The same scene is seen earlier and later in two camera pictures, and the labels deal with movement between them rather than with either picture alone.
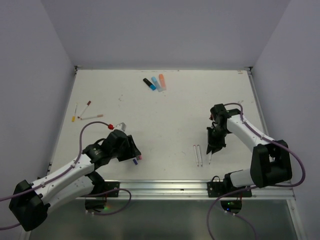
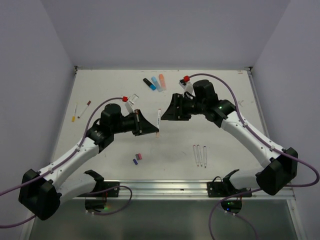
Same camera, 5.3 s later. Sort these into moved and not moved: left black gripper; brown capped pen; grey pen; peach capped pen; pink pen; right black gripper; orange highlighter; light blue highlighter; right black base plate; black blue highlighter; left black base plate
Moved: left black gripper; right black gripper; peach capped pen
Not moved: grey pen; orange highlighter; left black base plate; black blue highlighter; light blue highlighter; brown capped pen; right black base plate; pink pen
